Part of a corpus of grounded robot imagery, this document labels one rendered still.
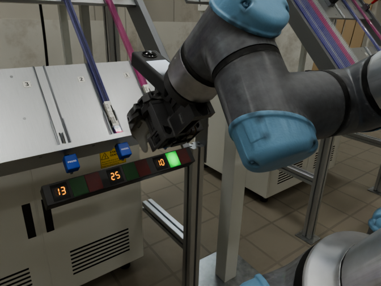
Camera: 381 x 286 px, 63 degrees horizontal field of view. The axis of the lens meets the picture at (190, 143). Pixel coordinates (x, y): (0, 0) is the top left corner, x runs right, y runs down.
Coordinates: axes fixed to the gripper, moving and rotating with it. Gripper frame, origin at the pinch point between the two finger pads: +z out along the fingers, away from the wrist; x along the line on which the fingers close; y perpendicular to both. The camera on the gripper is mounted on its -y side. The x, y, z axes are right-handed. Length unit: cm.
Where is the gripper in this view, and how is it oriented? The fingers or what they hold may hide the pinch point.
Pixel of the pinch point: (138, 131)
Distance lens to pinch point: 59.4
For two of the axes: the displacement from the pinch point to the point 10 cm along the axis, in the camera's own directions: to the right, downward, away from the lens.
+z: -4.6, 4.0, 7.9
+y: 3.9, 8.9, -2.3
